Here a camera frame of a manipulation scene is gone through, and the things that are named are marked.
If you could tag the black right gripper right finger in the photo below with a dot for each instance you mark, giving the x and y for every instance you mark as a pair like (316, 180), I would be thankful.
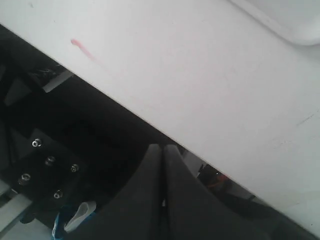
(195, 213)

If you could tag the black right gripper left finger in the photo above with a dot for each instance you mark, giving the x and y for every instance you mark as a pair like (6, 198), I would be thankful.
(134, 213)

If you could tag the white plastic tray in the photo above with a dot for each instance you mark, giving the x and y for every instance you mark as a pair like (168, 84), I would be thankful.
(297, 21)

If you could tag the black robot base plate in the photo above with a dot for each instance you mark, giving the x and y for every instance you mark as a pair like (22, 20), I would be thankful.
(66, 156)

